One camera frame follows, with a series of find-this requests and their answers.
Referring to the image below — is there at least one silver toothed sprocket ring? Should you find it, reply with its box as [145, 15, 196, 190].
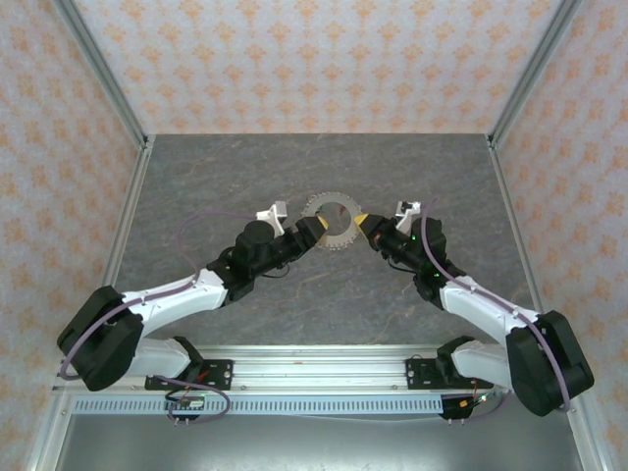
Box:
[298, 191, 367, 256]

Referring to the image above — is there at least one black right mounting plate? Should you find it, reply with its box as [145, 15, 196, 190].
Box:
[405, 357, 493, 392]

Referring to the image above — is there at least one black mounting plate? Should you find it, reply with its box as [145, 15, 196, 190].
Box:
[405, 357, 493, 392]
[144, 358, 235, 392]

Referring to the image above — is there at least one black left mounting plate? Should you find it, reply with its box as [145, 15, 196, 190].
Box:
[144, 358, 235, 392]

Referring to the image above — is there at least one small circuit board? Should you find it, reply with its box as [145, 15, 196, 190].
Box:
[164, 394, 205, 411]
[458, 391, 497, 411]

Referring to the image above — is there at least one grey metal shelf panel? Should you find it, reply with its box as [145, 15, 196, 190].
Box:
[54, 413, 588, 471]

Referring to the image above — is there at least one aluminium frame side rail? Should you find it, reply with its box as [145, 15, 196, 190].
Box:
[25, 140, 157, 471]
[486, 136, 605, 471]

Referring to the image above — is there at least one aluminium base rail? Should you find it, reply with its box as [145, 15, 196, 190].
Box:
[51, 342, 512, 394]

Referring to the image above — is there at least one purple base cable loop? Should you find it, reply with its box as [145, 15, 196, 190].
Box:
[155, 378, 233, 426]
[460, 390, 514, 424]

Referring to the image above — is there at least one slotted grey cable duct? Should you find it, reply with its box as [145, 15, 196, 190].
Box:
[72, 395, 445, 414]

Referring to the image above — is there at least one aluminium frame post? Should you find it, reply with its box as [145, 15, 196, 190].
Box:
[488, 0, 586, 149]
[50, 0, 150, 149]

